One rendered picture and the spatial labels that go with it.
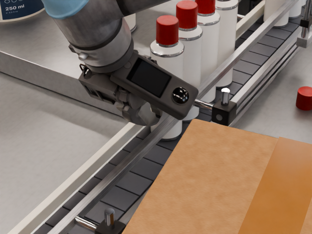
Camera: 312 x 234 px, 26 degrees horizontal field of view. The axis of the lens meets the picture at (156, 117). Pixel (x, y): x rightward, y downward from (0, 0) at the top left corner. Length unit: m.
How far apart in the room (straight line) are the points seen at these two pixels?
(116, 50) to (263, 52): 0.54
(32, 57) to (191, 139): 0.67
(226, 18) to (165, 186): 0.55
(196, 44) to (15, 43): 0.45
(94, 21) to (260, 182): 0.28
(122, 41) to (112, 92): 0.10
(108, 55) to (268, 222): 0.34
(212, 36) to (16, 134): 0.38
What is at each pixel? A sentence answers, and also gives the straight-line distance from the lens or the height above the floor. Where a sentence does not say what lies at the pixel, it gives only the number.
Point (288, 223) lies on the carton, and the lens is 0.62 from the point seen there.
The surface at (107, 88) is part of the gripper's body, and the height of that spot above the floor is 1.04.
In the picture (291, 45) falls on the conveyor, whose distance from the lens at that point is 1.39.
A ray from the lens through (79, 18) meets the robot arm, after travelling 0.78.
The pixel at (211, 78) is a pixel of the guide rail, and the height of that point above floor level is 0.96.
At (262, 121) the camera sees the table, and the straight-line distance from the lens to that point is 1.23.
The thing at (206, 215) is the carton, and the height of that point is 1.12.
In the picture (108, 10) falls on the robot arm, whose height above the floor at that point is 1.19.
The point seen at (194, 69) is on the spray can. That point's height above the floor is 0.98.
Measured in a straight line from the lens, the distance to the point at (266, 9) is 1.41.
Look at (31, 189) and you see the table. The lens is 1.09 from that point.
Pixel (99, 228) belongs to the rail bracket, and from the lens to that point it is 0.82.
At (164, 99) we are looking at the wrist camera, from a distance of 0.89.
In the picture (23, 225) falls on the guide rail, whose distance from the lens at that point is 0.91.
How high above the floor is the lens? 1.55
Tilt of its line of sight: 36 degrees down
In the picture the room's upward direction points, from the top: straight up
